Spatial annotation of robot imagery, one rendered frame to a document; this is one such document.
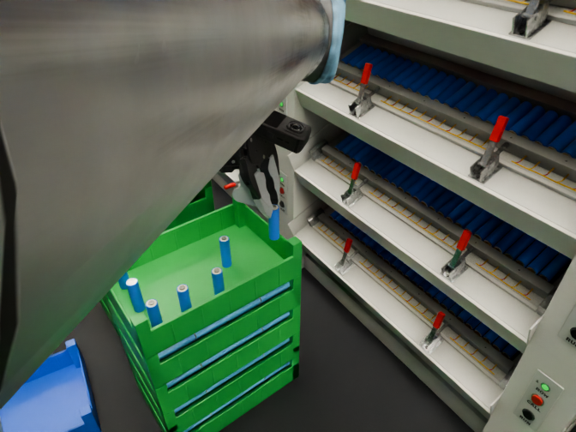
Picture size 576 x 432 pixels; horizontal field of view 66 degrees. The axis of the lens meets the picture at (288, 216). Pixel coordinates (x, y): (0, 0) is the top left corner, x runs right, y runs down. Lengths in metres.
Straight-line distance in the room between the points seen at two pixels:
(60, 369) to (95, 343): 0.09
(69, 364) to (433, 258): 0.84
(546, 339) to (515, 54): 0.40
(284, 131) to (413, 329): 0.54
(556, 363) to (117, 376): 0.87
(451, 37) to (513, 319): 0.43
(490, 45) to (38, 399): 1.08
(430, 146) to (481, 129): 0.08
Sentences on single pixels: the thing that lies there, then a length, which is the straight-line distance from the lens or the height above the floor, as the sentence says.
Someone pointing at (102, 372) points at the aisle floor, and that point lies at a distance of 1.15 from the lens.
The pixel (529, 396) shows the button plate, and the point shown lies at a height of 0.25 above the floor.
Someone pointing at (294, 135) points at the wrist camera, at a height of 0.61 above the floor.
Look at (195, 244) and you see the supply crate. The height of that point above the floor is 0.32.
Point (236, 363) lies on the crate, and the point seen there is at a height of 0.18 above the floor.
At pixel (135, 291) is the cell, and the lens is 0.75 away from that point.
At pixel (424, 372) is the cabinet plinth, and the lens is 1.08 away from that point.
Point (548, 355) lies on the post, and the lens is 0.77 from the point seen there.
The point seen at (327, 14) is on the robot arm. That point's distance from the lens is 0.45.
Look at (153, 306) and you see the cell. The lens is 0.71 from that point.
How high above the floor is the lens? 0.89
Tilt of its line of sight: 37 degrees down
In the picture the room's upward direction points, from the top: straight up
